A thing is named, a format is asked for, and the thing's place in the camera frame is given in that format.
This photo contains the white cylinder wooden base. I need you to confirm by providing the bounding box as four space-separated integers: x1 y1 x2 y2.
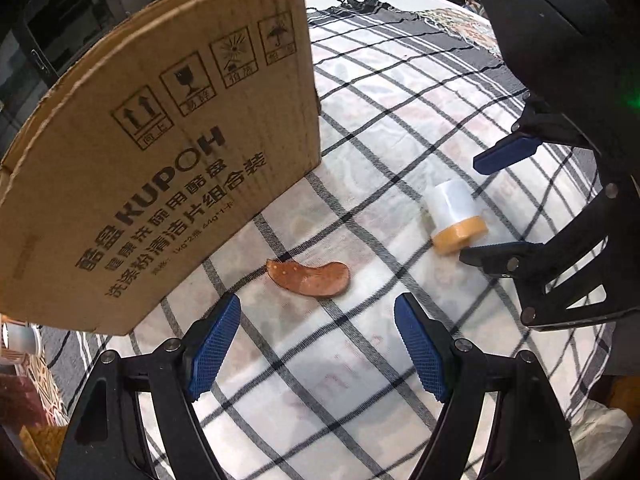
425 179 488 255

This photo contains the brown leather piece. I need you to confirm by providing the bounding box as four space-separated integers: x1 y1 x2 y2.
266 260 350 298

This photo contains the small white cup lamp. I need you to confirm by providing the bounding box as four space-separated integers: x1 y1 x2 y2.
1 322 42 356

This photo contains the plaid grey white cloth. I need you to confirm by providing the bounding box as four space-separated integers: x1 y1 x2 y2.
43 0 612 479

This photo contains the brown cardboard box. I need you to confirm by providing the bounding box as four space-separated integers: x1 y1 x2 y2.
1 0 321 335

